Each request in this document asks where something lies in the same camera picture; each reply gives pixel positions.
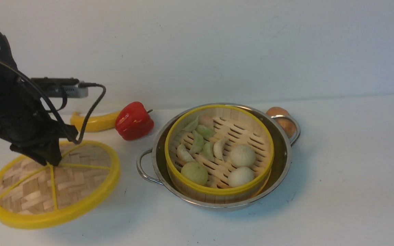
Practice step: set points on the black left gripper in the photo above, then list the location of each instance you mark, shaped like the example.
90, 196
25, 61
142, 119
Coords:
25, 123

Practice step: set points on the woven bamboo steamer lid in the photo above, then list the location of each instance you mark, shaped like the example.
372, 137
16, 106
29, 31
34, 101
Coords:
35, 196

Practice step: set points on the bamboo steamer basket yellow rim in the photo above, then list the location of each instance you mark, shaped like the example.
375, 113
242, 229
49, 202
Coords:
240, 127

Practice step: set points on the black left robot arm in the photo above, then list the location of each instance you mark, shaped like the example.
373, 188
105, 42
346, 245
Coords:
7, 64

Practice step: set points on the green dumpling top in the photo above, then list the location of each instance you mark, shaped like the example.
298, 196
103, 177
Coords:
191, 126

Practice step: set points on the green dumpling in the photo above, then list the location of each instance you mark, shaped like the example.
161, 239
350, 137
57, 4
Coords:
205, 131
208, 151
191, 126
198, 143

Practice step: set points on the stainless steel pot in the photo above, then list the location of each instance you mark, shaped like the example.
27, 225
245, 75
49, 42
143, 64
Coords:
282, 161

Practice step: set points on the yellow banana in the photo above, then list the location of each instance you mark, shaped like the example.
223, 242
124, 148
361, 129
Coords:
95, 123

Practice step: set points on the red bell pepper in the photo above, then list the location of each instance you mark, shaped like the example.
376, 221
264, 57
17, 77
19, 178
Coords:
134, 122

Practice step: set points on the white dumpling left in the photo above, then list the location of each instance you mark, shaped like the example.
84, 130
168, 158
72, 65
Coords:
183, 154

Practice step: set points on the white dumpling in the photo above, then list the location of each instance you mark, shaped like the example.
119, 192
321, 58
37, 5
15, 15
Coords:
183, 154
219, 147

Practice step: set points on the green round bun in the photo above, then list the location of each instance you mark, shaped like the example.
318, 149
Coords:
195, 172

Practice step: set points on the green dumpling middle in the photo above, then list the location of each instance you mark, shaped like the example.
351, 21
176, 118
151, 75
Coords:
198, 143

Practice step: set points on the green dumpling lower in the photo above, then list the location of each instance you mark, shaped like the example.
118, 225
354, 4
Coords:
208, 151

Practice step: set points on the green dumpling upper right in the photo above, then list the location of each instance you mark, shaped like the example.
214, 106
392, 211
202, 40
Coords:
205, 131

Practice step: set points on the pink dumpling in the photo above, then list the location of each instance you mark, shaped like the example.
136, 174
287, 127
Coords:
206, 121

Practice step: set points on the white dumpling right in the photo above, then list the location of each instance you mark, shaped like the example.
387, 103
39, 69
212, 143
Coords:
219, 147

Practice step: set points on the white round bun upper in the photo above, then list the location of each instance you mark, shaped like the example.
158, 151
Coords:
242, 156

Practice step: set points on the white round bun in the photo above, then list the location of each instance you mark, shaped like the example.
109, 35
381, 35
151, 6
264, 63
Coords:
242, 156
240, 176

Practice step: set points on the white round bun lower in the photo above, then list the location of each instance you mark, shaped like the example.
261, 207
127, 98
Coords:
240, 176

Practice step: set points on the brown onion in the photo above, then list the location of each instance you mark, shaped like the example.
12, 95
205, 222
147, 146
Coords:
287, 125

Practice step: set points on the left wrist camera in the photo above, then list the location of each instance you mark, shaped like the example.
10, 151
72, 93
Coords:
56, 87

